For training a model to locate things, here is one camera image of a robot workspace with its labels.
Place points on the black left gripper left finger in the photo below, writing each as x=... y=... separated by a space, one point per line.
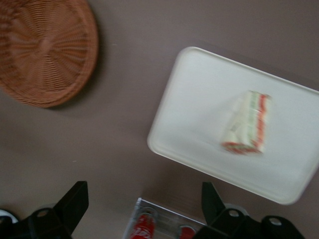
x=62 y=219

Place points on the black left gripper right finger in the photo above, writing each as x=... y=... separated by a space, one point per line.
x=224 y=224

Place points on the triangle sandwich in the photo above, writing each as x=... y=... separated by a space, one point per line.
x=251 y=124

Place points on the white rectangular plastic tray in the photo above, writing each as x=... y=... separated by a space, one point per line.
x=199 y=112

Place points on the round brown wicker basket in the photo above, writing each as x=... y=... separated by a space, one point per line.
x=45 y=49

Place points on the red soda can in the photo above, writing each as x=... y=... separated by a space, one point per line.
x=186 y=232
x=144 y=225

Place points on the clear acrylic bottle holder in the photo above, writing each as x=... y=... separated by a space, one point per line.
x=164 y=219

